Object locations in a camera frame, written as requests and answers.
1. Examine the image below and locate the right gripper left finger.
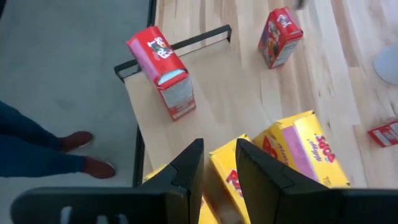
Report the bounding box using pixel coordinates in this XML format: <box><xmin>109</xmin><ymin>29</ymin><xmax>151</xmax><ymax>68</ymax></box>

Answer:
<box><xmin>10</xmin><ymin>138</ymin><xmax>205</xmax><ymax>224</ymax></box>

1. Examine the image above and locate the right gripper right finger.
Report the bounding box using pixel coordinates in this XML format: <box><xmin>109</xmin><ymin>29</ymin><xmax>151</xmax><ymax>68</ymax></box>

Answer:
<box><xmin>235</xmin><ymin>138</ymin><xmax>398</xmax><ymax>224</ymax></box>

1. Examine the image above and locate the red Froot Loops cereal box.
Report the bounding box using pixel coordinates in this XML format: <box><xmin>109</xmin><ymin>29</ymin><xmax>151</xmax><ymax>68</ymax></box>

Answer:
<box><xmin>367</xmin><ymin>120</ymin><xmax>398</xmax><ymax>148</ymax></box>
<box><xmin>257</xmin><ymin>6</ymin><xmax>304</xmax><ymax>70</ymax></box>
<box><xmin>126</xmin><ymin>26</ymin><xmax>197</xmax><ymax>121</ymax></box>

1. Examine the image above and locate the yellow Corn Pops cereal box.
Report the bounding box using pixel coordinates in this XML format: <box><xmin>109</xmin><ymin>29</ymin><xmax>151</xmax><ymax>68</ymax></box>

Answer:
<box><xmin>251</xmin><ymin>110</ymin><xmax>351</xmax><ymax>189</ymax></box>
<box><xmin>142</xmin><ymin>164</ymin><xmax>219</xmax><ymax>224</ymax></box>
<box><xmin>208</xmin><ymin>133</ymin><xmax>254</xmax><ymax>224</ymax></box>

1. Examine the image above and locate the person's shoe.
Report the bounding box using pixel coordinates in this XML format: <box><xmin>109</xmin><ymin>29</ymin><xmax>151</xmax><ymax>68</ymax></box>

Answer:
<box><xmin>81</xmin><ymin>156</ymin><xmax>116</xmax><ymax>180</ymax></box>
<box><xmin>58</xmin><ymin>131</ymin><xmax>94</xmax><ymax>153</ymax></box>

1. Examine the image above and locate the person's leg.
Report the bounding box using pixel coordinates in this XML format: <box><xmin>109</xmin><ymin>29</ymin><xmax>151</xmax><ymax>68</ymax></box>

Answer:
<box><xmin>0</xmin><ymin>101</ymin><xmax>63</xmax><ymax>151</ymax></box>
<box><xmin>0</xmin><ymin>135</ymin><xmax>86</xmax><ymax>179</ymax></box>

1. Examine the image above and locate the green plant white pot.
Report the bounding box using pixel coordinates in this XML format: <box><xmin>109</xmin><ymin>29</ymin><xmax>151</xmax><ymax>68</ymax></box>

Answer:
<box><xmin>373</xmin><ymin>43</ymin><xmax>398</xmax><ymax>85</ymax></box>

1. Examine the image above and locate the black metal table frame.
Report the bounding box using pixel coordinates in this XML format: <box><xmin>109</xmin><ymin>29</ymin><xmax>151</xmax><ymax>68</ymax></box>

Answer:
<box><xmin>146</xmin><ymin>0</ymin><xmax>157</xmax><ymax>27</ymax></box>

